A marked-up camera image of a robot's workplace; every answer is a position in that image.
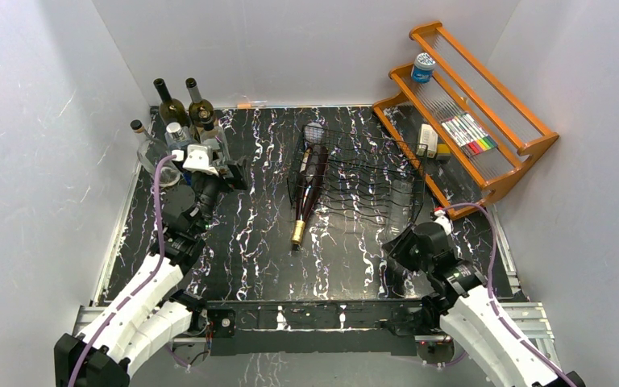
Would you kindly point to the blue clear glass bottle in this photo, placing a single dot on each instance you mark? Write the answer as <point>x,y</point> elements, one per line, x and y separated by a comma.
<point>178,139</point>

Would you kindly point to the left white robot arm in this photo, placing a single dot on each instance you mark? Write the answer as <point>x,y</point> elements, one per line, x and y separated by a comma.
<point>143,319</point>

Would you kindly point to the clear bottle white gold label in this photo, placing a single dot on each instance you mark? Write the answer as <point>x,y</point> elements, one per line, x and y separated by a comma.
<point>150,151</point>

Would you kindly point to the clear bottle black gold label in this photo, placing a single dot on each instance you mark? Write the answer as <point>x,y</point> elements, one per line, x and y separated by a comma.
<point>214,136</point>

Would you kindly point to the pack of coloured markers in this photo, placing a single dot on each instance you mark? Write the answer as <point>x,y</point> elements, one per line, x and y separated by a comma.
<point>468,134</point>

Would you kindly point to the black wire wine rack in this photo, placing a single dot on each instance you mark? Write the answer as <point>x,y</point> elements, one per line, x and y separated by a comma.
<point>370,176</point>

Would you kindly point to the white small box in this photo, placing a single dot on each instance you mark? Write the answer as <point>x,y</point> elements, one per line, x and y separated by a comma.
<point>427,141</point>

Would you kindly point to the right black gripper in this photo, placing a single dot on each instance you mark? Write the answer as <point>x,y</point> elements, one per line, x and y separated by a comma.
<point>397,247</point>

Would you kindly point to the yellow black small item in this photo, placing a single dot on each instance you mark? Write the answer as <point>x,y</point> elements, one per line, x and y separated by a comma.
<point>443,153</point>

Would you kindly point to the small clear plastic cup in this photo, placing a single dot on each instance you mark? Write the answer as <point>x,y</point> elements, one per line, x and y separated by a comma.
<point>314,133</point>

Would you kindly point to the green silver-foil wine bottle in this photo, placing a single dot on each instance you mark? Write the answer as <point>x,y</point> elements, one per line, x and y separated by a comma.
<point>201,111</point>

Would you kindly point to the dark red gold-foil wine bottle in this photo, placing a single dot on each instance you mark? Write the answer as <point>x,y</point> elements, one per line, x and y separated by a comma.
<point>308,186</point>

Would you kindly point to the blue white lidded jar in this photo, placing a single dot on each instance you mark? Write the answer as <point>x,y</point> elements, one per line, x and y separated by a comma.
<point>423,68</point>

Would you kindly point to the dark green white-label wine bottle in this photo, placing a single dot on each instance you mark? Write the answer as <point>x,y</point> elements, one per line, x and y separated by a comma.
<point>171,110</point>

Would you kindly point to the orange wooden shelf rack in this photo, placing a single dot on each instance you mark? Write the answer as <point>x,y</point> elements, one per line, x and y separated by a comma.
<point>462,84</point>

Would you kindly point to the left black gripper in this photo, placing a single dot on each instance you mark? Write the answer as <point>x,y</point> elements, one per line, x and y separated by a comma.
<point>238,181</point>

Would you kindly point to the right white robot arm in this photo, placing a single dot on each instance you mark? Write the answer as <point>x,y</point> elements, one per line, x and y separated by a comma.
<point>463,307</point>

